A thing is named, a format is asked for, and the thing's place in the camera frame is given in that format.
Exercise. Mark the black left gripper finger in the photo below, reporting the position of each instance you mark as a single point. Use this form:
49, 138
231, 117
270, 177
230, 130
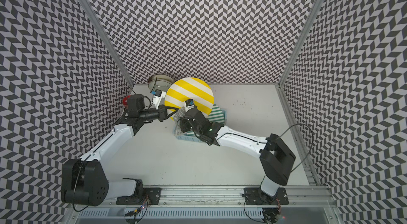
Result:
170, 117
174, 109

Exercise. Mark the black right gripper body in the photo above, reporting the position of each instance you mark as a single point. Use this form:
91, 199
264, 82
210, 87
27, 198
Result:
187, 125

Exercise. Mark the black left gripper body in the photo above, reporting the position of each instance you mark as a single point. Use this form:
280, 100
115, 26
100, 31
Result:
159, 114

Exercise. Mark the yellow striped round plate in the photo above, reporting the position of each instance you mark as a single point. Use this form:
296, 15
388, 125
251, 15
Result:
191, 88

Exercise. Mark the green striped round plate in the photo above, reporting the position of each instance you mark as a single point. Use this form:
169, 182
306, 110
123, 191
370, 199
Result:
217, 115

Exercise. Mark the grey striped fluffy cloth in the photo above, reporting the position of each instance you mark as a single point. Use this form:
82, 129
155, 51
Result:
179, 114

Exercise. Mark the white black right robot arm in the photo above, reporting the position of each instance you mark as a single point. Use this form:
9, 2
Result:
275, 156

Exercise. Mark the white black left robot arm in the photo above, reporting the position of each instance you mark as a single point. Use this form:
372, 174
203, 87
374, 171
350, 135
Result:
84, 180

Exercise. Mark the silver metal plate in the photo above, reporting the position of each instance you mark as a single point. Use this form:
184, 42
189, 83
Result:
160, 82

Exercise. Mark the light blue plastic basket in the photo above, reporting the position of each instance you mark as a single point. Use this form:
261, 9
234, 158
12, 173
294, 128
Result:
190, 136

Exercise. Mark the red mug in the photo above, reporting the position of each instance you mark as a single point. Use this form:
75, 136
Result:
125, 101

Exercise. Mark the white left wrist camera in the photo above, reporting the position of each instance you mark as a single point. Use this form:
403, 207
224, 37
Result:
158, 96

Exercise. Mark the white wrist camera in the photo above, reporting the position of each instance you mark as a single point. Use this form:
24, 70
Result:
158, 96
189, 104

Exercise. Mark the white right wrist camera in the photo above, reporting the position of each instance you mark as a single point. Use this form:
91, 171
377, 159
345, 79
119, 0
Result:
189, 104

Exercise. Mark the aluminium corner post left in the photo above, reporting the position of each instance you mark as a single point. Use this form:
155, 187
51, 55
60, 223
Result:
86, 6

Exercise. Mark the aluminium corner post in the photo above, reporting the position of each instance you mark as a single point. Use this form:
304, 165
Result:
315, 9
86, 6

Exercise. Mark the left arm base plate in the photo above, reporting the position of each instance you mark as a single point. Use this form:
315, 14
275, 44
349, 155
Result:
151, 194

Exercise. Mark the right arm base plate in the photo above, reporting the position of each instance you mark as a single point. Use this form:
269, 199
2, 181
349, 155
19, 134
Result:
256, 197

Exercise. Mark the aluminium front rail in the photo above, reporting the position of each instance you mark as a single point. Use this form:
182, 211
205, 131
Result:
231, 197

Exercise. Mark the aluminium corner post right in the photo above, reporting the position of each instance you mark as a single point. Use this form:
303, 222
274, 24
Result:
315, 9

